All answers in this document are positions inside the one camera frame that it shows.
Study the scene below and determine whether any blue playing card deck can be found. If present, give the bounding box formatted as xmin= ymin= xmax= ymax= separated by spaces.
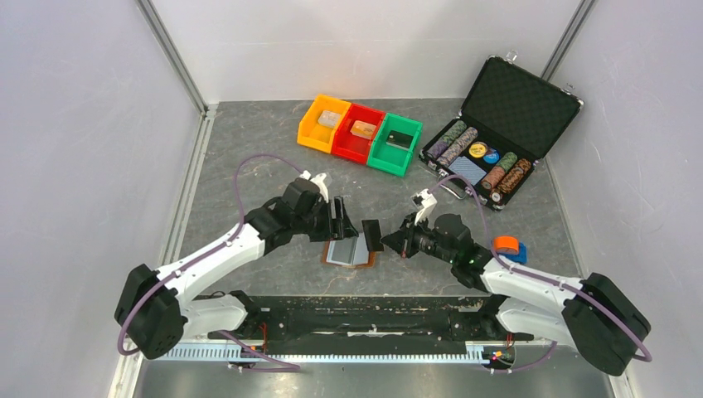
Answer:
xmin=448 ymin=156 xmax=487 ymax=185

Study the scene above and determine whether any green plastic bin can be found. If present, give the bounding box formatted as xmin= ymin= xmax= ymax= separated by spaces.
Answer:
xmin=366 ymin=113 xmax=423 ymax=177

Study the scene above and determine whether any yellow plastic bin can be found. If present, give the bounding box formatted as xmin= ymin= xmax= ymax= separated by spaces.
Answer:
xmin=297 ymin=94 xmax=352 ymax=153

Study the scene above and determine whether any brown leather card holder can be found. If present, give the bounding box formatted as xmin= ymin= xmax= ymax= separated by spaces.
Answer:
xmin=321 ymin=233 xmax=376 ymax=269

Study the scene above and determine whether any card stack in yellow bin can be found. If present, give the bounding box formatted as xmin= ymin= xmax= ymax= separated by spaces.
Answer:
xmin=318 ymin=110 xmax=342 ymax=129

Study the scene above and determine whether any red plastic bin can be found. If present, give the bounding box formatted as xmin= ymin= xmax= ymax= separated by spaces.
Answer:
xmin=331 ymin=103 xmax=385 ymax=165

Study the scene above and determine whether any dark card in green bin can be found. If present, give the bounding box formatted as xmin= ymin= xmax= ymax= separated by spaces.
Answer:
xmin=385 ymin=130 xmax=414 ymax=151

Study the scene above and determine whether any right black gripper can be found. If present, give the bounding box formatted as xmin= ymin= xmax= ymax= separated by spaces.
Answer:
xmin=381 ymin=211 xmax=456 ymax=265

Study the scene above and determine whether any black poker chip case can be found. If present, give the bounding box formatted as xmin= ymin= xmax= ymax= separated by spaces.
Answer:
xmin=419 ymin=56 xmax=584 ymax=211

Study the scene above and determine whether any orange blue tape roll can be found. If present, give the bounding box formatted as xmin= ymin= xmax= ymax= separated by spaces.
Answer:
xmin=492 ymin=235 xmax=528 ymax=265

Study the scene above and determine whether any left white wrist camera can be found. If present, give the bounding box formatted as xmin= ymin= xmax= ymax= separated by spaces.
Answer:
xmin=299 ymin=170 xmax=330 ymax=203

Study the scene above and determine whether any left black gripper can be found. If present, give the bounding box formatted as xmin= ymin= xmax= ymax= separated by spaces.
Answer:
xmin=293 ymin=196 xmax=358 ymax=242

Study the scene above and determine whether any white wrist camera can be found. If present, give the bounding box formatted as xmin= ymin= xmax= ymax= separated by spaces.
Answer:
xmin=411 ymin=189 xmax=437 ymax=226
xmin=299 ymin=170 xmax=330 ymax=203

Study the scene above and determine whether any yellow dealer button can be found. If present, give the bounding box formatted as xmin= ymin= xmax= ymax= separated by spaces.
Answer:
xmin=468 ymin=141 xmax=489 ymax=158

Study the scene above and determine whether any card stack in red bin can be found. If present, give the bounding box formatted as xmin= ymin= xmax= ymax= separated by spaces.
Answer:
xmin=350 ymin=120 xmax=376 ymax=139

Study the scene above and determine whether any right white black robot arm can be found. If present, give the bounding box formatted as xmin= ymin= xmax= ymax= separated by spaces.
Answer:
xmin=381 ymin=214 xmax=652 ymax=376

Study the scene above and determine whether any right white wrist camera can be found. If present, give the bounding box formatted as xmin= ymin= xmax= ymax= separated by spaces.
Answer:
xmin=411 ymin=189 xmax=437 ymax=226

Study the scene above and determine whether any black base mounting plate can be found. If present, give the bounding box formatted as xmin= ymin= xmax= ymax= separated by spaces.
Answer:
xmin=230 ymin=295 xmax=533 ymax=356

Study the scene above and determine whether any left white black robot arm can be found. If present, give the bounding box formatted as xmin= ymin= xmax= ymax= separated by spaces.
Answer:
xmin=114 ymin=172 xmax=359 ymax=359

